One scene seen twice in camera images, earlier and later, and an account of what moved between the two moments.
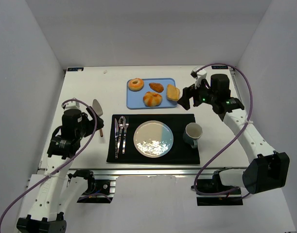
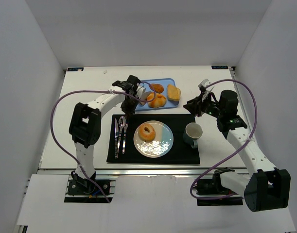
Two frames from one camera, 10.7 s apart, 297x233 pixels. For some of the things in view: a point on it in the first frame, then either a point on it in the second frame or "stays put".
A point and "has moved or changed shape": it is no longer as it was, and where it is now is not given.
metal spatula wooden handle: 98,109 has moved or changed shape
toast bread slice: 173,93 stays put
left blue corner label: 75,69 stays put
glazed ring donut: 135,84 has moved or changed shape
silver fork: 127,124 stays put
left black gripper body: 92,119 to 128,106
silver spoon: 122,123 stays put
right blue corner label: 219,67 stays put
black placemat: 181,152 stays put
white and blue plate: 153,139 stays put
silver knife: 116,128 stays put
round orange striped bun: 152,99 has moved or changed shape
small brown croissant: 156,87 stays put
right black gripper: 191,92 to 198,107
